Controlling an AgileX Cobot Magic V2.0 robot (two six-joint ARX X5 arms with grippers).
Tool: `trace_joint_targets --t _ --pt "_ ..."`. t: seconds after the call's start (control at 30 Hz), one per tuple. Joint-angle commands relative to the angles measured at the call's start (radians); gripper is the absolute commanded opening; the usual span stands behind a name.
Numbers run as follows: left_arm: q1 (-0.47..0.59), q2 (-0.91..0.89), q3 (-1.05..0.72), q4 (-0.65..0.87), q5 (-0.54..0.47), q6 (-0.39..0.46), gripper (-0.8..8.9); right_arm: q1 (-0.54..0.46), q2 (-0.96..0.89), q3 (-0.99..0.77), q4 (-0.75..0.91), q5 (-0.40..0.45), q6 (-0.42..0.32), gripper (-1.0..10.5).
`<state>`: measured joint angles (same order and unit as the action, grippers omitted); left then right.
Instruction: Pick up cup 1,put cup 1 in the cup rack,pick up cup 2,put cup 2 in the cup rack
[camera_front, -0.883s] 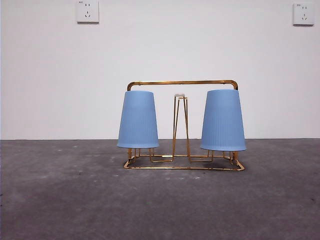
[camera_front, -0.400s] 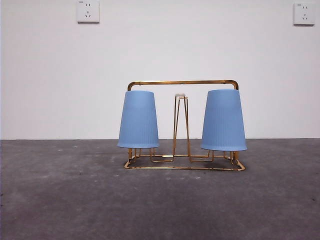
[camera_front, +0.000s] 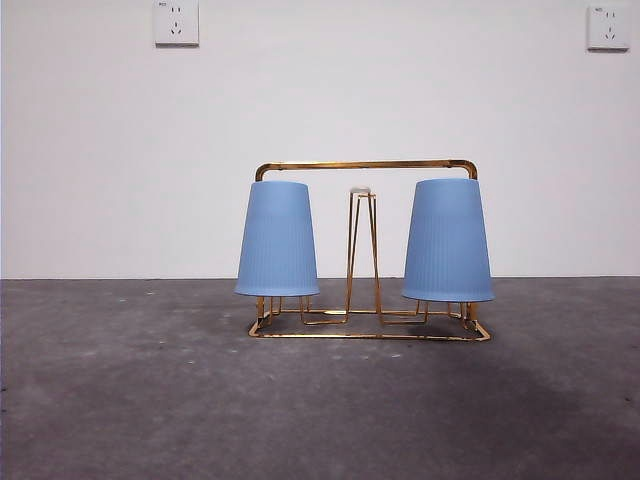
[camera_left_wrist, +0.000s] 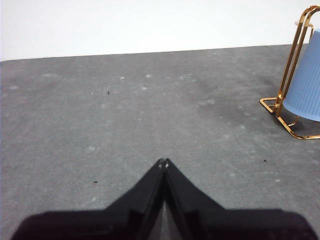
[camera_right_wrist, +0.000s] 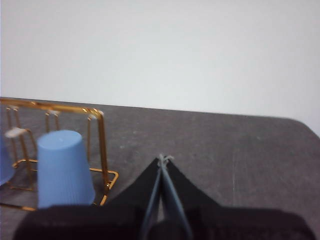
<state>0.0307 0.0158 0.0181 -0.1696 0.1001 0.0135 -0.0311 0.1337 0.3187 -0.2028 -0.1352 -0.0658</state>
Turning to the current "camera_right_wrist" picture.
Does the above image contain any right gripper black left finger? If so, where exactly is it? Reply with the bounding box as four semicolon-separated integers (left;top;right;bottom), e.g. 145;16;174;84
12;156;165;240

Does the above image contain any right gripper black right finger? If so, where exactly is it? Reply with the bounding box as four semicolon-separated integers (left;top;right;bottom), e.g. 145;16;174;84
164;156;316;240

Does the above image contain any gold wire cup rack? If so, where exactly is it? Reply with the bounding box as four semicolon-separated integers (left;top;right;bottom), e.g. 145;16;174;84
0;97;120;212

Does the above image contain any blue ribbed plastic cup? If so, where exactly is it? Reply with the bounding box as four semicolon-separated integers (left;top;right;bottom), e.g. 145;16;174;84
36;129;96;208
0;136;15;186

